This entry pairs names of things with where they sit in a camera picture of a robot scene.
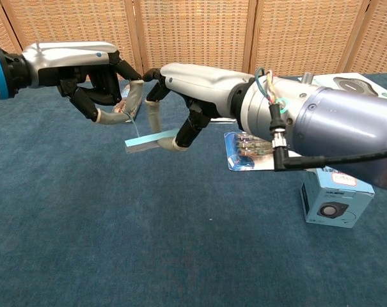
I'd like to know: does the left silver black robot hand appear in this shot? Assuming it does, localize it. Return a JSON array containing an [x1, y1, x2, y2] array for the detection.
[[22, 41, 145, 126]]

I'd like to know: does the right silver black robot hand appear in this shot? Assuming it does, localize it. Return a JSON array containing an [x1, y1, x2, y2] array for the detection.
[[141, 63, 257, 152]]

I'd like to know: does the small light blue tool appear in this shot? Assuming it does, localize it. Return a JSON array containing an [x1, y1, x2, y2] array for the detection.
[[122, 110, 178, 155]]

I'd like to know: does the bamboo folding screen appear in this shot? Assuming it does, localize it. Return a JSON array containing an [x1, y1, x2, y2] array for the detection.
[[0, 0, 387, 79]]

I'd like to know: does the binder clips blister pack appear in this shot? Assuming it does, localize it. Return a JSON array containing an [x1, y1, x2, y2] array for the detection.
[[224, 130, 304, 172]]

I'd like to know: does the teal box with black device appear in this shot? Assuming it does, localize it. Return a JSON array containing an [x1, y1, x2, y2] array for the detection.
[[297, 72, 387, 100]]

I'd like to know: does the dark blue carpet mat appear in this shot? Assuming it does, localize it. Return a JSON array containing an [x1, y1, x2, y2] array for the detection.
[[0, 72, 387, 307]]

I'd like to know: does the small light blue speaker box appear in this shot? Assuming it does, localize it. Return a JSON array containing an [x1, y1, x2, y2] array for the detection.
[[300, 168, 375, 229]]

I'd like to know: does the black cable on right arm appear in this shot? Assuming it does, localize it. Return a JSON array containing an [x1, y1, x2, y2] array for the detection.
[[269, 104, 387, 173]]

